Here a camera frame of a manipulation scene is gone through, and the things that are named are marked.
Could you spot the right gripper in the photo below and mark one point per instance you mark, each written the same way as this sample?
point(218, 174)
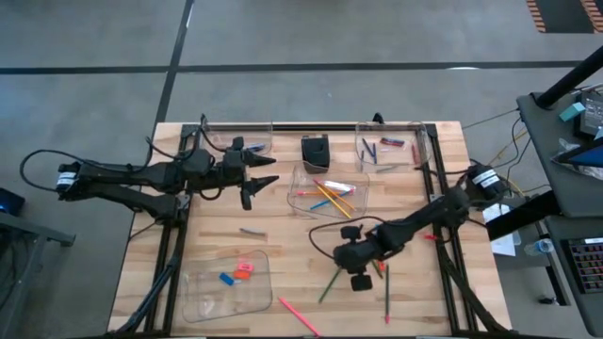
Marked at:
point(351, 256)

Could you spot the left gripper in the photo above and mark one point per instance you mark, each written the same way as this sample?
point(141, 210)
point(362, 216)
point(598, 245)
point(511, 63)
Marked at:
point(233, 167)

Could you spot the purple crayon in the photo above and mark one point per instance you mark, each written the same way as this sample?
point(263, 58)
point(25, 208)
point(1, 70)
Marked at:
point(256, 147)
point(362, 160)

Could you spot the dark green pencil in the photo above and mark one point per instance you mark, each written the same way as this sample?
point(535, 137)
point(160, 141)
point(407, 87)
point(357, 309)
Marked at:
point(330, 285)

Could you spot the clear plastic bin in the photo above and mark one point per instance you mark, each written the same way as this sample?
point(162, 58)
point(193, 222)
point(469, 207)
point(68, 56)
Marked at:
point(261, 134)
point(405, 157)
point(301, 207)
point(207, 306)

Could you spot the blue pencil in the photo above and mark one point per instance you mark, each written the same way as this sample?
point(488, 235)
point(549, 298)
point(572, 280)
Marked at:
point(322, 204)

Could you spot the orange pencil red eraser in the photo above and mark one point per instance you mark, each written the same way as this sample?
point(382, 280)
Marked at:
point(330, 189)

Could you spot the white pink pencil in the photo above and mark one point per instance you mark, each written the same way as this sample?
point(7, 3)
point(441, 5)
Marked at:
point(341, 186)

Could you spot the pink colored pencil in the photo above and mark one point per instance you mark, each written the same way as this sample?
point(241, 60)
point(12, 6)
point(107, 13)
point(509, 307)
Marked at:
point(300, 316)

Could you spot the grey pen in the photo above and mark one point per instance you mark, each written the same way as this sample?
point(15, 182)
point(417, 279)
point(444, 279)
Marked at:
point(386, 168)

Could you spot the blue purple pen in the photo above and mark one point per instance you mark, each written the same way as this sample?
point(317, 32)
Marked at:
point(374, 153)

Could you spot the black purple pen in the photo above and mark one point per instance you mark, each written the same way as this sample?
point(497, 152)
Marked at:
point(367, 146)

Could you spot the thick blue eraser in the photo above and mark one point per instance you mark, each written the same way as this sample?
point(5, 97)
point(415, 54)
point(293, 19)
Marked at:
point(226, 279)

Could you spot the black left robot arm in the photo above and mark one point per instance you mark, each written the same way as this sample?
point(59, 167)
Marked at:
point(118, 181)

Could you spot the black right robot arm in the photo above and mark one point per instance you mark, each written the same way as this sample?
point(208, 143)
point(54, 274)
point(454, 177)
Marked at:
point(424, 216)

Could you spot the green pencil red eraser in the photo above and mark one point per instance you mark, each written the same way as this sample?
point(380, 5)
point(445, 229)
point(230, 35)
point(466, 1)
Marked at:
point(386, 294)

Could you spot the white paper sheet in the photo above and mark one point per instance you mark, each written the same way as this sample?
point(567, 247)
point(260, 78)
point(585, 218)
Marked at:
point(504, 245)

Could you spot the clear water bottle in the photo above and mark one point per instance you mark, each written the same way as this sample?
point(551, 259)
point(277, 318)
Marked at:
point(539, 247)

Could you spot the grey side desk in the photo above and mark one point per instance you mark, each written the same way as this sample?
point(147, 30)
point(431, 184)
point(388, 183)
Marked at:
point(542, 122)

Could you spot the black keyboard blue keys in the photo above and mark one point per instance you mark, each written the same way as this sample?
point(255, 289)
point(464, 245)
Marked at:
point(589, 266)

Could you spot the grey metal stand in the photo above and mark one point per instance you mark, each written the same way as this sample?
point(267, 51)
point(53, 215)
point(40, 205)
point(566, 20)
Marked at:
point(28, 235)

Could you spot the black box blue light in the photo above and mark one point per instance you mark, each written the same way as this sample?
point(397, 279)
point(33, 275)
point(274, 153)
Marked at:
point(11, 200)

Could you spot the dark tablet screen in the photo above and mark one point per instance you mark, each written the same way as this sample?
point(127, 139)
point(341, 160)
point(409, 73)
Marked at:
point(584, 155)

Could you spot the teal box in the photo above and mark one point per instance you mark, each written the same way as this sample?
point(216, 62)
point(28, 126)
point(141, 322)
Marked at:
point(572, 112)

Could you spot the black pole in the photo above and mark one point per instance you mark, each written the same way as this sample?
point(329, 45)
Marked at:
point(570, 77)

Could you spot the black mat orange edges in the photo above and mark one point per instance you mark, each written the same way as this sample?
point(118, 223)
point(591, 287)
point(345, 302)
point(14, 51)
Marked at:
point(565, 14)

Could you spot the black aluminium table frame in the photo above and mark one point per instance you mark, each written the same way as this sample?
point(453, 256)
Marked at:
point(433, 141)

